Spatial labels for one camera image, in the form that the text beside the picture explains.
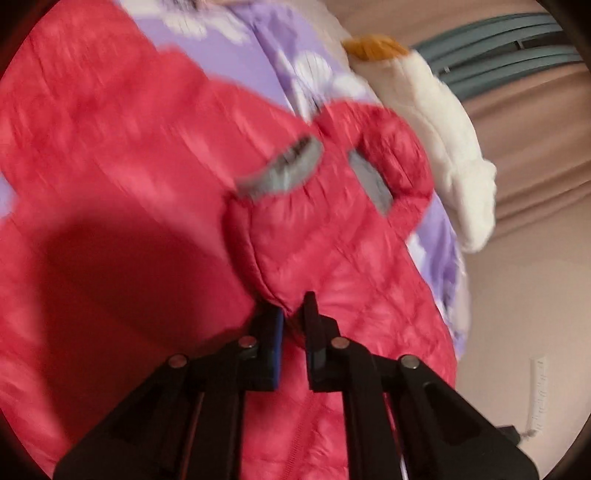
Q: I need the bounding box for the beige curtain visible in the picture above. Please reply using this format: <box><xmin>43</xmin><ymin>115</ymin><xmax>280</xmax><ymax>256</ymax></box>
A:
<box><xmin>330</xmin><ymin>0</ymin><xmax>591</xmax><ymax>278</ymax></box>

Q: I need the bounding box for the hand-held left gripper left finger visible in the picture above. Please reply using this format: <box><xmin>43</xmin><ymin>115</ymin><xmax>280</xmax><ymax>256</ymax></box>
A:
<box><xmin>53</xmin><ymin>300</ymin><xmax>284</xmax><ymax>480</ymax></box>

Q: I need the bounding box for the red down jacket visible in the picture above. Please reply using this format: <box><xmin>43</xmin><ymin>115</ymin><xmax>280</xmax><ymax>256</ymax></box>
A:
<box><xmin>0</xmin><ymin>0</ymin><xmax>458</xmax><ymax>480</ymax></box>

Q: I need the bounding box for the white fleece garment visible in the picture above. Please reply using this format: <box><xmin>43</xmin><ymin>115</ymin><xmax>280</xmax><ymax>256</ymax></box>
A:
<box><xmin>341</xmin><ymin>36</ymin><xmax>498</xmax><ymax>252</ymax></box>

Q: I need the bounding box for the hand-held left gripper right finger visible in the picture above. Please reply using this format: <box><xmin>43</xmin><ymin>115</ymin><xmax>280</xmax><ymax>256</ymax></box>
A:
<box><xmin>301</xmin><ymin>291</ymin><xmax>551</xmax><ymax>480</ymax></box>

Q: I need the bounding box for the purple floral blanket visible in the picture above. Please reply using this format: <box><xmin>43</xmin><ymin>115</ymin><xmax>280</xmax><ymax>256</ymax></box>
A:
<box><xmin>0</xmin><ymin>0</ymin><xmax>472</xmax><ymax>365</ymax></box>

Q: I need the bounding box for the white power strip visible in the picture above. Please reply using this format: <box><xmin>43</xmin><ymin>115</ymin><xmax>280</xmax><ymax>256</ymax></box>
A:
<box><xmin>526</xmin><ymin>354</ymin><xmax>548</xmax><ymax>437</ymax></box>

